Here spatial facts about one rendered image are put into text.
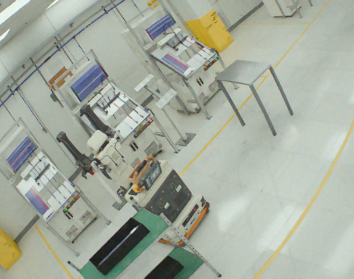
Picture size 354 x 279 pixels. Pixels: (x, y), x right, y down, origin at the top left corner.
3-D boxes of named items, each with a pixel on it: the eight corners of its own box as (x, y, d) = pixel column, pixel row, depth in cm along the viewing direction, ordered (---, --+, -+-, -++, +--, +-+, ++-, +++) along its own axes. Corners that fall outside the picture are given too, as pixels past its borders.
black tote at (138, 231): (139, 224, 300) (131, 216, 295) (150, 231, 286) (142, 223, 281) (96, 267, 280) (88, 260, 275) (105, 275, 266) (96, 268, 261)
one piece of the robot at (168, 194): (200, 200, 413) (158, 145, 373) (173, 238, 385) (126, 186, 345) (178, 197, 437) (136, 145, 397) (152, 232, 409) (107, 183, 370)
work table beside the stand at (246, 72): (275, 136, 453) (249, 83, 415) (242, 125, 512) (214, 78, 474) (293, 114, 464) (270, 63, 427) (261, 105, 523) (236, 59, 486)
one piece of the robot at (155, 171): (166, 171, 383) (161, 156, 366) (146, 197, 365) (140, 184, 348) (156, 167, 388) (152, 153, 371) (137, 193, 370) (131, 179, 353)
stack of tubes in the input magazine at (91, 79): (107, 77, 516) (97, 63, 503) (81, 101, 498) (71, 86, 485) (103, 77, 526) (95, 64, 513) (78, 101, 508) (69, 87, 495)
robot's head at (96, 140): (108, 135, 379) (97, 128, 381) (96, 150, 368) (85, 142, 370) (108, 142, 391) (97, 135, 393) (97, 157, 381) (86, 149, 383)
